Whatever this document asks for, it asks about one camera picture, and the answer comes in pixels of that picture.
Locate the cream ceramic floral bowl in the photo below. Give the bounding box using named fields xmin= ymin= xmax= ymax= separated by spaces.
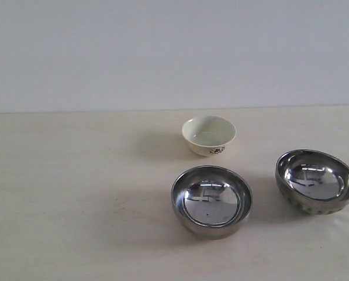
xmin=181 ymin=115 xmax=237 ymax=157

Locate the smooth stainless steel bowl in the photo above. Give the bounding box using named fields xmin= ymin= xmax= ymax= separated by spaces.
xmin=171 ymin=165 xmax=253 ymax=240

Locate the ribbed stainless steel bowl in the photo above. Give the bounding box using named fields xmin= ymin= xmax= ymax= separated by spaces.
xmin=275 ymin=149 xmax=349 ymax=215

